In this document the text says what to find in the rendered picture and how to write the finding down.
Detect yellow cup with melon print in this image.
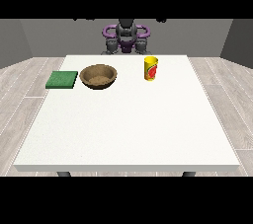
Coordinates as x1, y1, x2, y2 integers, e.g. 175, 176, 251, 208
143, 55, 159, 82

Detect brown wooden bowl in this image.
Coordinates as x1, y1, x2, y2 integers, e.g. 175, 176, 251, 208
79, 64, 119, 91

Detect green square pad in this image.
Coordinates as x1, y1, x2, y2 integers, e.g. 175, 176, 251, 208
44, 70, 79, 90

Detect grey robot trunk purple rings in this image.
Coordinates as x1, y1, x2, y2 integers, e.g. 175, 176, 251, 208
101, 19, 152, 55

